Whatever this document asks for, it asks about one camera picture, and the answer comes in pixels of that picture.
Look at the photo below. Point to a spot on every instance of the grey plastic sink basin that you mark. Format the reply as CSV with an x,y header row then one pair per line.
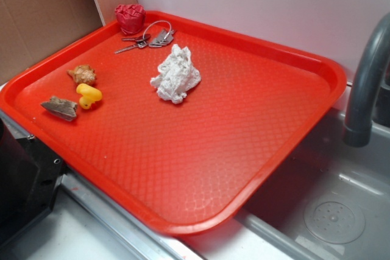
x,y
325,201

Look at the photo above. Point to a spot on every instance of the silver keys on ring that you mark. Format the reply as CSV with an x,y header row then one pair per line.
x,y
164,38

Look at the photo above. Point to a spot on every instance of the grey toy faucet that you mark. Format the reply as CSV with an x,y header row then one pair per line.
x,y
369,96

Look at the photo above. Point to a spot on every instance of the red plastic tray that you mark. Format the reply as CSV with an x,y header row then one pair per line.
x,y
178,168

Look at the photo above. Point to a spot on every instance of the yellow rubber duck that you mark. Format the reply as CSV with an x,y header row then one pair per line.
x,y
89,95

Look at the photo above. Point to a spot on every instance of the brown spiral seashell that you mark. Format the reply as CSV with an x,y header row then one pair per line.
x,y
83,74

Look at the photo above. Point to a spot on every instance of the brown cardboard panel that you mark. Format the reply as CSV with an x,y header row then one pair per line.
x,y
32,30

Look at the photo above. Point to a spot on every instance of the grey brown wood piece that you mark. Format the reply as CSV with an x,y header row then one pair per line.
x,y
61,108

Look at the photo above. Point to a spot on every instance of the crumpled red paper ball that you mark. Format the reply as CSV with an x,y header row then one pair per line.
x,y
130,17

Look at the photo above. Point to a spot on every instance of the crumpled white paper towel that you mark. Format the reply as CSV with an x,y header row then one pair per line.
x,y
177,75

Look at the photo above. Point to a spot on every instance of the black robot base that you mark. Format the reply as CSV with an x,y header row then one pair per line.
x,y
30,176

